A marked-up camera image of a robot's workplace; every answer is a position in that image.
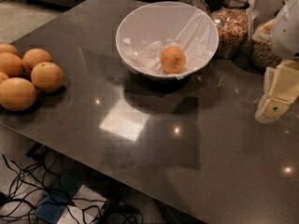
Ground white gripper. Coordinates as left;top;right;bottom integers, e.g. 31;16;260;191
255;0;299;123

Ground white bowl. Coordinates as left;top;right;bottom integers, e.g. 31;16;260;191
115;1;220;81

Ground white paper towel in bowl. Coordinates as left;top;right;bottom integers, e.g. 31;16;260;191
122;9;215;80

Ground glass jar with cereal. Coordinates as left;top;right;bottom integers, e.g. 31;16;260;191
249;0;289;70

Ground glass jar with nuts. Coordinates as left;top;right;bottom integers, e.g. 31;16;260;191
211;0;249;59

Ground orange back middle of pile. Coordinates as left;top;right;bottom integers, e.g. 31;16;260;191
22;49;52;73

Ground blue box on floor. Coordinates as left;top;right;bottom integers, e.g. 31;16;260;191
36;175;82;224

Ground orange front left large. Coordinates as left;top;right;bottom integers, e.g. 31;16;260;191
0;77;36;112

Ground orange back left of pile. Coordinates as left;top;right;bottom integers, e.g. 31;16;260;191
0;43;19;55

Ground small orange at left edge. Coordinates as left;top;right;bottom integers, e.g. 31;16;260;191
0;72;9;84

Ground black cables on floor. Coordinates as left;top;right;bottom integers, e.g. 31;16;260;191
0;147;144;224

